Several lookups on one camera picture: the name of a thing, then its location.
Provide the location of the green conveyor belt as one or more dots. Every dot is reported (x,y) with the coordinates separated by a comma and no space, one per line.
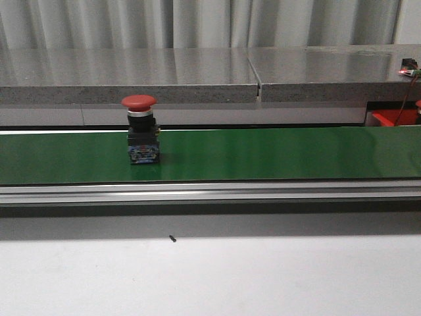
(206,155)

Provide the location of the grey stone counter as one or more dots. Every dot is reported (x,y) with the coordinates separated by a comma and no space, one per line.
(210,86)

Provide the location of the aluminium conveyor frame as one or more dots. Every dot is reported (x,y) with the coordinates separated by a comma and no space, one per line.
(210,198)

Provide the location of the red plastic tray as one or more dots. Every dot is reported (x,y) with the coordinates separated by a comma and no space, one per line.
(388,117)

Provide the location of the white curtain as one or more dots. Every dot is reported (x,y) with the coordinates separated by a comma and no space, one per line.
(206,24)

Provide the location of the small green circuit board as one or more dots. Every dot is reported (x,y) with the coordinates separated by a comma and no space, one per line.
(409,67)

